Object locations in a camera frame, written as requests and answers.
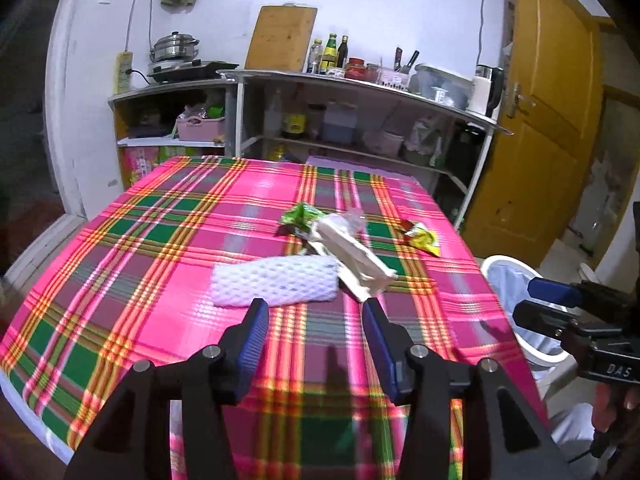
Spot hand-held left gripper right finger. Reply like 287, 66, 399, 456
362, 298, 571, 480

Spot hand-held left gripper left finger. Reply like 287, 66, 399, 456
65, 298, 271, 480

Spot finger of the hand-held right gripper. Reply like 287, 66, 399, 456
527, 276, 594, 309
512, 301, 582, 344

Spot white round bin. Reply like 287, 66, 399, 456
481, 255, 581, 368

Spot white foam fruit net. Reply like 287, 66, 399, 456
212, 255, 342, 309

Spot beige cardboard carton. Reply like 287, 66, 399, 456
307, 214, 399, 304

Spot yellow green snack packet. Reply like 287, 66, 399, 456
399, 220, 442, 258

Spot green and white wrapper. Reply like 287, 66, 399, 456
279, 203, 322, 237

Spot person's right hand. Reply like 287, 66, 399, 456
592, 385, 640, 441

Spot person's grey trouser leg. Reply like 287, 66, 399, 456
547, 402, 602, 462

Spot pink plaid tablecloth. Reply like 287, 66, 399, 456
0, 155, 551, 480

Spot wooden door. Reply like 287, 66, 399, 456
460, 0, 607, 269

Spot crumpled plastic bags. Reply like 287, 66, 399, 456
407, 117, 444, 154

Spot white lidded pot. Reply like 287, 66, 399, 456
379, 130, 405, 157

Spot pink printed carton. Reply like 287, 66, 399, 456
119, 144, 162, 192

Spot pink plastic basket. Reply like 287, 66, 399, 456
175, 116, 226, 142

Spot electric kettle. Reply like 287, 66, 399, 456
467, 64, 506, 119

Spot yellow label sauce bottle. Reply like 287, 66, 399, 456
282, 94, 307, 140

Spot brown jar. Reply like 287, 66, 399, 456
306, 104, 324, 141

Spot tall clear plastic bottle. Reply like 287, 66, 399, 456
262, 91, 284, 137

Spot dark liquid jug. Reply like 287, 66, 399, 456
322, 102, 359, 144

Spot clear plastic storage container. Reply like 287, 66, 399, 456
414, 63, 474, 104

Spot wooden side cabinet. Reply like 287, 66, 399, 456
107, 79, 239, 194

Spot pink knife holder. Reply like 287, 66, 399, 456
377, 71, 411, 92

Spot white metal shelf unit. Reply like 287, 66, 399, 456
217, 68, 514, 227

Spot black induction cooker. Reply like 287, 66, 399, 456
147, 60, 240, 84

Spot yellow power strip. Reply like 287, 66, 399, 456
115, 51, 134, 95

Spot wooden cutting board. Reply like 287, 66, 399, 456
244, 5, 319, 74

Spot steel pot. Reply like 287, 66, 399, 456
149, 31, 201, 64

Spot metal door handle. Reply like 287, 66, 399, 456
505, 82, 536, 120

